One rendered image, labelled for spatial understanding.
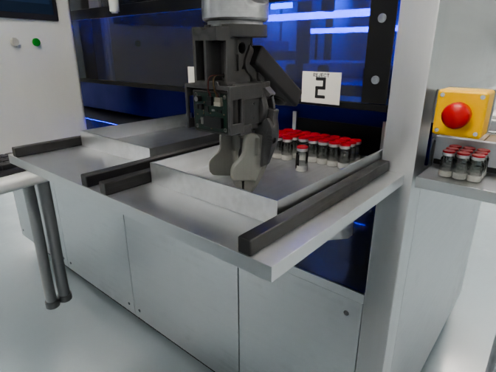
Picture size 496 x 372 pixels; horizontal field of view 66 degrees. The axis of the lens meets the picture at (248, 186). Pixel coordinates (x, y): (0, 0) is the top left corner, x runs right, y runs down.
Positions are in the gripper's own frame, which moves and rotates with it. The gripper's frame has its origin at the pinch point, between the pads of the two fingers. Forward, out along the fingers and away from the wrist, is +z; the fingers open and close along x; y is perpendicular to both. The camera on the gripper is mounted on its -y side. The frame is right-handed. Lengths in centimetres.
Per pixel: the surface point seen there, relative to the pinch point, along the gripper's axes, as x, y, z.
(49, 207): -100, -13, 34
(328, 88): -5.0, -30.4, -10.1
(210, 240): 2.1, 9.4, 3.6
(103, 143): -44.1, -4.5, 1.7
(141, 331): -83, -32, 92
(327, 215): 9.3, -5.5, 3.7
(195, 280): -47, -30, 51
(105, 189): -20.3, 9.5, 2.5
